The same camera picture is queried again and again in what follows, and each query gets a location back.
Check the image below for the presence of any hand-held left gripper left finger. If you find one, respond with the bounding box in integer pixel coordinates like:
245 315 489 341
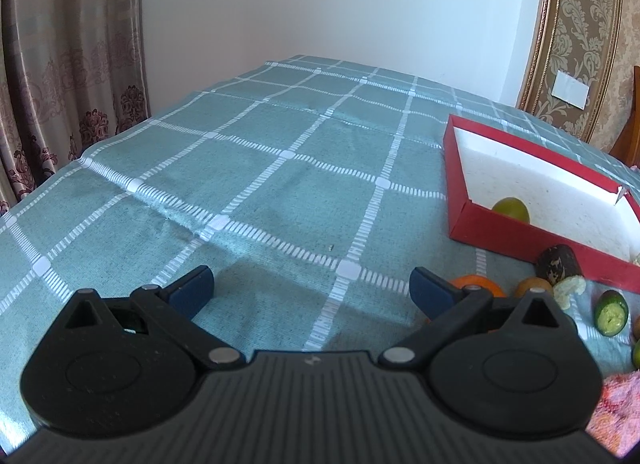
62 265 246 370

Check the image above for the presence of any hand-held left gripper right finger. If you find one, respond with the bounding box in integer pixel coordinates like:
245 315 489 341
377 266 578 370

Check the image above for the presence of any orange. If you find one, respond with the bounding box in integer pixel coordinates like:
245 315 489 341
450 274 508 299

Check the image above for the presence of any red cardboard box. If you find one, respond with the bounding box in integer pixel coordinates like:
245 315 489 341
442 114 640 295

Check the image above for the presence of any green cucumber half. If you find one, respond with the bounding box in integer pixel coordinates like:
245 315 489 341
593 290 629 337

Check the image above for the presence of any small golden brown fruit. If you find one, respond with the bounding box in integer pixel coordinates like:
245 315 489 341
515 276 555 300

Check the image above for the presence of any teal checked tablecloth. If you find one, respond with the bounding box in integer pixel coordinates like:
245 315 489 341
0 54 640 450

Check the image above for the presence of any dark brown cylindrical piece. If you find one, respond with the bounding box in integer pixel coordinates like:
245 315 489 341
536 244 583 281

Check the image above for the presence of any white cauliflower piece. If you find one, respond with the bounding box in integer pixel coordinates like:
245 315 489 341
552 275 587 312

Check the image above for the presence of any pink towel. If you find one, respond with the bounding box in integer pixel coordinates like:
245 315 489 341
585 369 640 460

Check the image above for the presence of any wooden headboard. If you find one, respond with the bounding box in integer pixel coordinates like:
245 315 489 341
609 114 640 167

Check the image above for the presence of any patterned beige curtain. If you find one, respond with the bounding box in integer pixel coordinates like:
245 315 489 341
0 0 151 217

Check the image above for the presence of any white wall switch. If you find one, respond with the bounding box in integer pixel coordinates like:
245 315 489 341
552 70 591 109

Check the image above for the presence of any gold wall panel frame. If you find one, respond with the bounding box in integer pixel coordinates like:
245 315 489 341
515 0 636 145

